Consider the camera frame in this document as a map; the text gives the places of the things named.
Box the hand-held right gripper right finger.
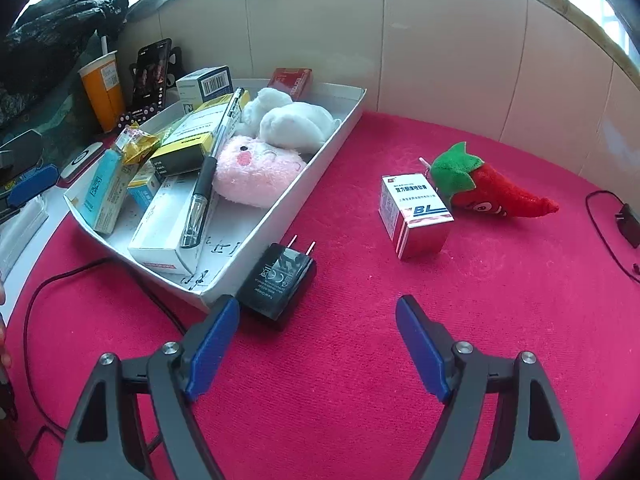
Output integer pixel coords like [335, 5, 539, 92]
[395, 295, 581, 480]

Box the yellow snack packet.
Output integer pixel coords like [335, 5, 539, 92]
[116, 126, 161, 166]

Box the smartphone on stand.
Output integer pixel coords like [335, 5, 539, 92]
[117, 46, 182, 130]

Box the black adapter cable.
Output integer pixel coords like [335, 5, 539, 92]
[585, 190, 640, 283]

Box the thin black cable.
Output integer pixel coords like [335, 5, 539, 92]
[22, 257, 188, 466]

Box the clear black gel pen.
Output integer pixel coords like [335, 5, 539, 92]
[180, 87, 246, 250]

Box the black smartphone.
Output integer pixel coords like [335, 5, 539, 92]
[131, 38, 173, 113]

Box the silver red medicine box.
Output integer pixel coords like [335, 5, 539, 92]
[378, 172, 455, 260]

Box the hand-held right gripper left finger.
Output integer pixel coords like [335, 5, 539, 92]
[55, 295, 241, 480]

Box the large white red-striped box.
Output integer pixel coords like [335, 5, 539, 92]
[127, 172, 221, 276]

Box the yellow white medicine box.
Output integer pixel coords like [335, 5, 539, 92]
[149, 92, 252, 177]

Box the person's left hand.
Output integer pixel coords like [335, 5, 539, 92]
[0, 280, 13, 371]

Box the orange paper cup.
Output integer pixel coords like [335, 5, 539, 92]
[78, 35, 126, 133]

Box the dark crumpled cloth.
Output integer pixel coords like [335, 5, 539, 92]
[0, 0, 136, 128]

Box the pink plush toy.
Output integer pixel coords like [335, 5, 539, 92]
[214, 135, 307, 208]

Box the light blue tall box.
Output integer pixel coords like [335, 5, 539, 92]
[82, 149, 136, 236]

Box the clear plastic packet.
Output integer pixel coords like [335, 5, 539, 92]
[0, 195, 48, 281]

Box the black power adapter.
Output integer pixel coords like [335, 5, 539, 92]
[614, 202, 640, 250]

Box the dark grey flat device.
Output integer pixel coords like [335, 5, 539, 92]
[0, 130, 43, 173]

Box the red chili plush toy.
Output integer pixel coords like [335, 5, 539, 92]
[431, 142, 561, 221]

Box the white cardboard tray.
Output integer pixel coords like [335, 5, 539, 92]
[64, 78, 367, 313]

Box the black charger plug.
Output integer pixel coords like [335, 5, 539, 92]
[235, 235, 318, 332]

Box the white plush rabbit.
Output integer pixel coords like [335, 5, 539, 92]
[235, 87, 342, 153]

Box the white red power bank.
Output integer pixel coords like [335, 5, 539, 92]
[56, 142, 106, 184]

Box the white blue barcode box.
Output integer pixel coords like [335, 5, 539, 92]
[176, 66, 233, 113]

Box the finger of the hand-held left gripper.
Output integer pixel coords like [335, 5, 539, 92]
[7, 164, 60, 207]

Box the small blue yellow box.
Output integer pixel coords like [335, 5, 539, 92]
[127, 162, 163, 211]

